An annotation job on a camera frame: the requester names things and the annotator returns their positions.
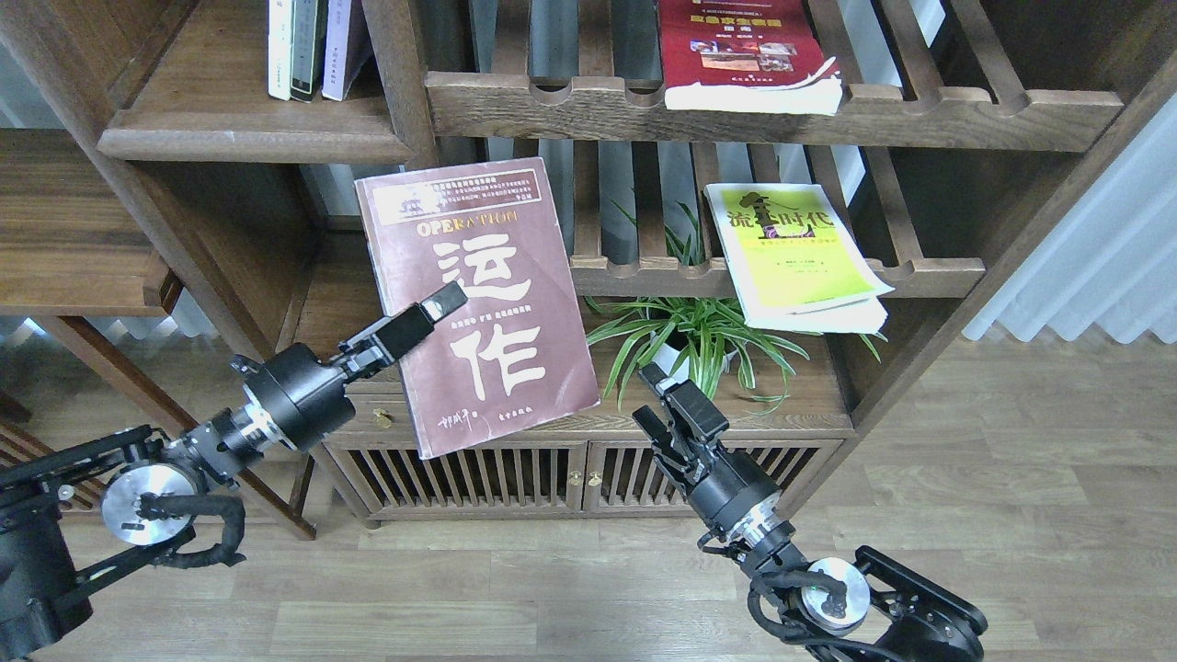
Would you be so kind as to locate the red book on top shelf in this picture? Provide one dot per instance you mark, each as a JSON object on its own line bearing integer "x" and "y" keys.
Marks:
{"x": 745, "y": 56}

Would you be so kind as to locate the lavender upright book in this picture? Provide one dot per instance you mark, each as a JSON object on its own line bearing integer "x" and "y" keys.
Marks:
{"x": 348, "y": 47}

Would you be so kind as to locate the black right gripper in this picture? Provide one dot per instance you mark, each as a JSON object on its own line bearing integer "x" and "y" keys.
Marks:
{"x": 731, "y": 494}

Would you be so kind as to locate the white plant pot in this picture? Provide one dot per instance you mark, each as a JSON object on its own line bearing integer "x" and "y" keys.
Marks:
{"x": 672, "y": 356}

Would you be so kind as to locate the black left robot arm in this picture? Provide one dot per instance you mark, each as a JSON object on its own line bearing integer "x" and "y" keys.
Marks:
{"x": 161, "y": 499}

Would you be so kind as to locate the yellow-green book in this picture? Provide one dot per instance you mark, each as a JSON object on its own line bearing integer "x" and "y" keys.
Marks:
{"x": 794, "y": 265}

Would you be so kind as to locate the white upright book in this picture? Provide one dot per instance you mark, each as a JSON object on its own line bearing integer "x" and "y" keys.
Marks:
{"x": 280, "y": 32}

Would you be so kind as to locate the dark green upright book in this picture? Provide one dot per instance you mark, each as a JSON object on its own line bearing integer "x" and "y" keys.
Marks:
{"x": 308, "y": 33}

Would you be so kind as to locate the maroon book white characters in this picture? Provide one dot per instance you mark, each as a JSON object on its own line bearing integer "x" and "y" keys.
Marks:
{"x": 515, "y": 355}

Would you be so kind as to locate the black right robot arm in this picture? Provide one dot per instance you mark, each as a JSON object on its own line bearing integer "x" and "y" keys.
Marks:
{"x": 871, "y": 609}

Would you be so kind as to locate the dark wooden bookshelf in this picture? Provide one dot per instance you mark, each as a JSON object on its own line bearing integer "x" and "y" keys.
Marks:
{"x": 990, "y": 134}

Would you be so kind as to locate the green spider plant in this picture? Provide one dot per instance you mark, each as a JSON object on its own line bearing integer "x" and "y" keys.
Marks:
{"x": 717, "y": 333}

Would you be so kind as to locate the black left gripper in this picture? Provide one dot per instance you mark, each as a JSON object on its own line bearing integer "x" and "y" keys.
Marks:
{"x": 295, "y": 399}

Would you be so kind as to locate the white curtain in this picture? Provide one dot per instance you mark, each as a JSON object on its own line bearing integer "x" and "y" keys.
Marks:
{"x": 1111, "y": 262}

